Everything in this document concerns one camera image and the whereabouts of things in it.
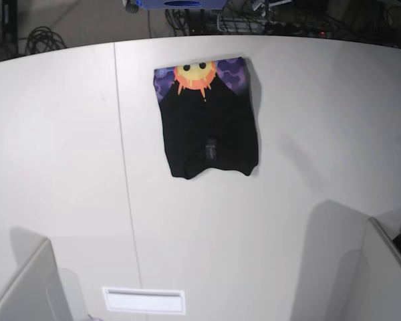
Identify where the black T-shirt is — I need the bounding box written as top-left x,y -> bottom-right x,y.
153,57 -> 259,180

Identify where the blue box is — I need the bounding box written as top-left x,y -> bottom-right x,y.
135,0 -> 227,9

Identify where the left grey divider panel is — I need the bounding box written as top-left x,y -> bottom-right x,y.
0,238 -> 73,321

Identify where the grey divider panel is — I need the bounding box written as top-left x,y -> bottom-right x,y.
333,217 -> 401,321
0,238 -> 73,321

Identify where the right grey divider panel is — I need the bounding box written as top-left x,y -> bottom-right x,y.
333,217 -> 401,321

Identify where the coiled black floor cable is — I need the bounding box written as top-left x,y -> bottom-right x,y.
25,26 -> 68,58

